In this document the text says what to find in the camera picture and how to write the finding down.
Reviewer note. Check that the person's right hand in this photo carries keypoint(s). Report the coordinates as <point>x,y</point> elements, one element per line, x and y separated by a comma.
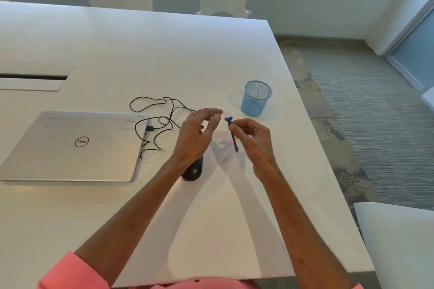
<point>259,150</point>

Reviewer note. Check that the small blue plastic tool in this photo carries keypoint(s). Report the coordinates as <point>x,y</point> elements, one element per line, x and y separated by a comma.
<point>234,143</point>

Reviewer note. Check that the person's left thumb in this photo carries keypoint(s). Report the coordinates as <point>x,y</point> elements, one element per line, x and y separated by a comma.
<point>213,126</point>

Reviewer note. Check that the blue mesh cup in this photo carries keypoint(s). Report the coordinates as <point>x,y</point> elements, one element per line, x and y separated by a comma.
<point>256,102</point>

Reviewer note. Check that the white chair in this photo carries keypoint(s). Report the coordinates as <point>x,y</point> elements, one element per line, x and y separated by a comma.
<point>396,248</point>

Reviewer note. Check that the person's left forearm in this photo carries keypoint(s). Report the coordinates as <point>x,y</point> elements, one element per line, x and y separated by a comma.
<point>135,217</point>

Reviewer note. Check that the black computer mouse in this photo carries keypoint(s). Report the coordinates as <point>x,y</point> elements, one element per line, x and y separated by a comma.
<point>192,172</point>

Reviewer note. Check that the silver laptop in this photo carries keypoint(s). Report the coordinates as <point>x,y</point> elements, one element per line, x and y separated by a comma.
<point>73,146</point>

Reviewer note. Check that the person's right forearm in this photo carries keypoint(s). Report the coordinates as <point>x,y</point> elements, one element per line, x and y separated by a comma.
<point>298,231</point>

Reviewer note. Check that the pink shirt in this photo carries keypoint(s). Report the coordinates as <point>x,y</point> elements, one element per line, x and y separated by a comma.
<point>73,273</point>

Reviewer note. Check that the person's right thumb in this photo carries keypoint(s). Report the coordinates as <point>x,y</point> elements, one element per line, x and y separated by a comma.
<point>237,133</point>

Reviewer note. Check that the glass door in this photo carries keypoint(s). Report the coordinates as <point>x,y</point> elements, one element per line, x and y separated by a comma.
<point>415,51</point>

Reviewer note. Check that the person's left hand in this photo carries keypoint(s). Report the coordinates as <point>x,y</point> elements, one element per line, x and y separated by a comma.
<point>190,139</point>

